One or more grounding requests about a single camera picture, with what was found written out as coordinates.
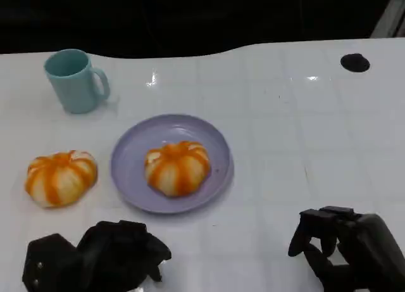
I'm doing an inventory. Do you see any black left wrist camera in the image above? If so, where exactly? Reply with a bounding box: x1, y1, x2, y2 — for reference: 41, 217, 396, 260
21, 233, 80, 292

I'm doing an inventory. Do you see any black round table grommet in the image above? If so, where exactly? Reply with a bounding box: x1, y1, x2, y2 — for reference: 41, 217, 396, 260
340, 53, 370, 73

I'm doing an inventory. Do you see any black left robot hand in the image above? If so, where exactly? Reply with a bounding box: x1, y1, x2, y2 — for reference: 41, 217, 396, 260
75, 220, 173, 292

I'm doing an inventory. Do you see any lilac plate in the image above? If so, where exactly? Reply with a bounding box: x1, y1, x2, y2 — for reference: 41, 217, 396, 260
110, 113, 235, 215

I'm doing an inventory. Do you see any black cloth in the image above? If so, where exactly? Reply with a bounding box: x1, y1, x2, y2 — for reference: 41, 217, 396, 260
0, 0, 405, 59

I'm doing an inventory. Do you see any pale green mug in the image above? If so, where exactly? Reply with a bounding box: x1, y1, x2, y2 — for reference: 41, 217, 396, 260
43, 48, 111, 115

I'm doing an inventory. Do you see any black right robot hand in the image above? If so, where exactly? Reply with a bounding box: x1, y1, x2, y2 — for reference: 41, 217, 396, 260
287, 205, 405, 292

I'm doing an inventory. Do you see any orange white toy bread roll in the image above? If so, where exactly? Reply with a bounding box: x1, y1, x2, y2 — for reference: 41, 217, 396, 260
24, 149, 98, 210
144, 141, 211, 198

